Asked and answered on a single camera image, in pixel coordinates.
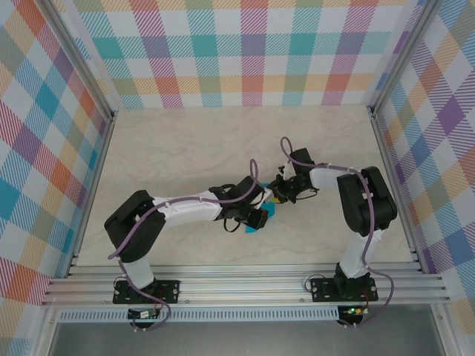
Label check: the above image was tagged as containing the blue paper sheet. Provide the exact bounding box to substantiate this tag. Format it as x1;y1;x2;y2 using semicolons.
244;181;278;235

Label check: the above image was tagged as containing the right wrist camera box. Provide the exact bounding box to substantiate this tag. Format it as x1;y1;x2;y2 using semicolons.
278;148;316;179

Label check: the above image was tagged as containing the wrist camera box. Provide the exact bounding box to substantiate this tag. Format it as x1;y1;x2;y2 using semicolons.
235;177;275;205
278;148;316;179

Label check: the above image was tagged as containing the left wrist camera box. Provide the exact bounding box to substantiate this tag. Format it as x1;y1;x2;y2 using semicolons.
235;177;275;205

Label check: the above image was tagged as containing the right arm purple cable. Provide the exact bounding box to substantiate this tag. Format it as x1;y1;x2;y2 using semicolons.
280;136;395;331

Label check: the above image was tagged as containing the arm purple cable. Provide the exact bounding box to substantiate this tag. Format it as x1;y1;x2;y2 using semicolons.
108;159;261;333
280;136;395;331

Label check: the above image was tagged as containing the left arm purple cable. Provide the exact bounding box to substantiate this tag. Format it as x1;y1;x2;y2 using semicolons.
108;159;261;333

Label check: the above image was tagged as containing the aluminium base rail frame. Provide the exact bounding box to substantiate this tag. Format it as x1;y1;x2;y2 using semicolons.
40;261;452;309

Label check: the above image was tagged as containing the aluminium side rail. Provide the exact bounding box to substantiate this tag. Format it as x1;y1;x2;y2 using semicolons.
369;111;426;274
65;116;118;279

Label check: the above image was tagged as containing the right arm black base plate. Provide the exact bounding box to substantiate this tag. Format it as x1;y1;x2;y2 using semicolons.
310;277;379;303

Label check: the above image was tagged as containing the slotted grey cable duct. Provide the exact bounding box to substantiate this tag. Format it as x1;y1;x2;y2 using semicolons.
58;306;341;323

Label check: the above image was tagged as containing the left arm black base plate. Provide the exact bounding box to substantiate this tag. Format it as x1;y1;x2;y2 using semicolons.
112;280;182;306

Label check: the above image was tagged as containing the aluminium corner post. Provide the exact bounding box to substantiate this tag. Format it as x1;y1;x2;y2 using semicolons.
365;0;442;119
36;0;118;123

